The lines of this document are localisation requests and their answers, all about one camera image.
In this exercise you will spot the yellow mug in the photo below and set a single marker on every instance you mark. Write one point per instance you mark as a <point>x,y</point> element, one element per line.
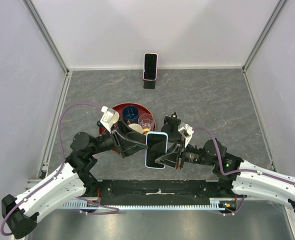
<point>136,127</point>

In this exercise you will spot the phone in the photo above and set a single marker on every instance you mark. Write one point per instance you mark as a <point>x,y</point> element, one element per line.
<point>157,143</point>
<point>150,64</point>

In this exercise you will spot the red round tray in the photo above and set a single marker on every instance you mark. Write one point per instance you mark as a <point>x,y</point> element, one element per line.
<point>119,108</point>

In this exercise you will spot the black round-base phone holder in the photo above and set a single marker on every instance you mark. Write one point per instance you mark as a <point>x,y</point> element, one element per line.
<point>170,126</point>

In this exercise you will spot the clear plastic cup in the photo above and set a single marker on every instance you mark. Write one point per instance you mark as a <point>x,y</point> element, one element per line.
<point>147,122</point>

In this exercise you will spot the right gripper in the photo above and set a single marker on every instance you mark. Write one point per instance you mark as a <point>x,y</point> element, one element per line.
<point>171,159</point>

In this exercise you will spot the green mug cream inside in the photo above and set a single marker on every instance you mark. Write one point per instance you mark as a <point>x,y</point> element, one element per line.
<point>115,118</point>

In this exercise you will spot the dark blue mug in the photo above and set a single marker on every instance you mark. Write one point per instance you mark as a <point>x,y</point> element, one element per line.
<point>130,114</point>

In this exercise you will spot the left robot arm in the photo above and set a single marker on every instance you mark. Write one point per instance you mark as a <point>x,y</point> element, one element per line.
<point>70,180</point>

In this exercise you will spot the grey cable duct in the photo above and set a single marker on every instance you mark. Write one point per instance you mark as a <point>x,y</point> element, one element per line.
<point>90,205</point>

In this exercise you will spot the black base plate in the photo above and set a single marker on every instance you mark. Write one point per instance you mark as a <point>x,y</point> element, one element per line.
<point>159,191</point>

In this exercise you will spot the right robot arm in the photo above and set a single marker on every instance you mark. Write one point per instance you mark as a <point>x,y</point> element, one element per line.
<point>236,175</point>

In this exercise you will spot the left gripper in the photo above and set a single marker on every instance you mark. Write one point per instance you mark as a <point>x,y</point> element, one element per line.
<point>124,142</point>

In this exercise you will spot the black folding phone stand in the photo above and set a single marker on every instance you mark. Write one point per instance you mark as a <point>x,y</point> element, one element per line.
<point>149,84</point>

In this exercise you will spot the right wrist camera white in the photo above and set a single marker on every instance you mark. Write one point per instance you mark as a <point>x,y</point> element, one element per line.
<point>186,132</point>

